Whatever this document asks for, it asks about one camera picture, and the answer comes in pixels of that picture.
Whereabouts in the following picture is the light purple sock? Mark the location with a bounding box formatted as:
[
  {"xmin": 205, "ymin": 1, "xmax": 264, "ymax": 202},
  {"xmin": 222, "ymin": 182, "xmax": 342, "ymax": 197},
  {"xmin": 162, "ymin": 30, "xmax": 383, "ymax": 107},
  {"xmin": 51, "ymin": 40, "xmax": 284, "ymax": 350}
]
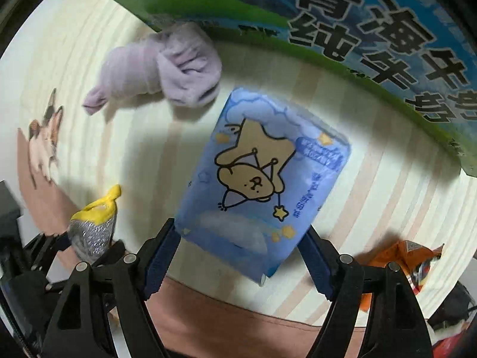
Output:
[{"xmin": 81, "ymin": 21, "xmax": 223, "ymax": 117}]

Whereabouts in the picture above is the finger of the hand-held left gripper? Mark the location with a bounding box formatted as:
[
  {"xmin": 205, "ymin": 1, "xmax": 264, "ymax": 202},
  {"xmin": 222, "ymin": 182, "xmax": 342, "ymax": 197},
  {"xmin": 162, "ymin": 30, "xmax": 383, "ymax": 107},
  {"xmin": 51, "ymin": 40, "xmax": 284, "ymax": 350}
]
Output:
[
  {"xmin": 21, "ymin": 230, "xmax": 74, "ymax": 274},
  {"xmin": 92, "ymin": 239, "xmax": 126, "ymax": 267}
]

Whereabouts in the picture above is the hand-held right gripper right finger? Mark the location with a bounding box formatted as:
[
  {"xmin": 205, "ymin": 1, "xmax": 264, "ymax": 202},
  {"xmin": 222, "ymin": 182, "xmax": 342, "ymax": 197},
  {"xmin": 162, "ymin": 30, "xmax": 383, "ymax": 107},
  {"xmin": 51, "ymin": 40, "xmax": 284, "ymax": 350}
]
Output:
[{"xmin": 303, "ymin": 227, "xmax": 433, "ymax": 358}]

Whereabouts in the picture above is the black object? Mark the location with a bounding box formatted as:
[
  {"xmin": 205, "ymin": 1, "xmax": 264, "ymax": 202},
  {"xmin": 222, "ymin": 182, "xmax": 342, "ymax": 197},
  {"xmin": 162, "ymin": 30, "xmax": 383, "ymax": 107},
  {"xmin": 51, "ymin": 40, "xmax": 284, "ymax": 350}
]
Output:
[{"xmin": 427, "ymin": 279, "xmax": 477, "ymax": 329}]

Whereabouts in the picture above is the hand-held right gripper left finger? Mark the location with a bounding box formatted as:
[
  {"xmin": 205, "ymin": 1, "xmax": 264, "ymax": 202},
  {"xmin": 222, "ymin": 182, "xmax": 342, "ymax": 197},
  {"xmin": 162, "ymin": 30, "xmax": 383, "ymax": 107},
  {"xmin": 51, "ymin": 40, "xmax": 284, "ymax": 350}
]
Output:
[{"xmin": 43, "ymin": 217, "xmax": 183, "ymax": 358}]

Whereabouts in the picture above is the blue bear print tissue pack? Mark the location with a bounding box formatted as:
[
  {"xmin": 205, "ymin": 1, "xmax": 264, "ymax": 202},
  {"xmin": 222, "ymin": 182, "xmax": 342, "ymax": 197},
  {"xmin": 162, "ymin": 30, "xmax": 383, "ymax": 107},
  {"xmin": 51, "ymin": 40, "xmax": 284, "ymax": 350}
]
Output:
[{"xmin": 174, "ymin": 87, "xmax": 353, "ymax": 288}]

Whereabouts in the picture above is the orange snack packet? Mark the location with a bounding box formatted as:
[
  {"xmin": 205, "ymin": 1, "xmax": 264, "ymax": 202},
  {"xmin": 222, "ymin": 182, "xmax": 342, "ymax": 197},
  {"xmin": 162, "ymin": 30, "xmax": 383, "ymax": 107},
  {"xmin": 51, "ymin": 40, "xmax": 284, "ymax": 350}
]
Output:
[{"xmin": 359, "ymin": 240, "xmax": 445, "ymax": 314}]

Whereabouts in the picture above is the yellow silver scouring cloth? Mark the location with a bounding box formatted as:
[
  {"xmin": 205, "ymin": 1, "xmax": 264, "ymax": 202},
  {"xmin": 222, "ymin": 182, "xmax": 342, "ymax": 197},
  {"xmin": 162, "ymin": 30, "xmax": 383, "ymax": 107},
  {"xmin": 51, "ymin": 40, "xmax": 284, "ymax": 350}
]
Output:
[{"xmin": 68, "ymin": 184, "xmax": 122, "ymax": 265}]

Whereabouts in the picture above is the red cloth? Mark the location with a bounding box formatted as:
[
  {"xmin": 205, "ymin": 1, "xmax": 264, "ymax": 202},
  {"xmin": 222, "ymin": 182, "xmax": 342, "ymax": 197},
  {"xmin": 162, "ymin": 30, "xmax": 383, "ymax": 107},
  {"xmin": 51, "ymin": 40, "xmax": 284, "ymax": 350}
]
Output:
[{"xmin": 431, "ymin": 334, "xmax": 475, "ymax": 358}]

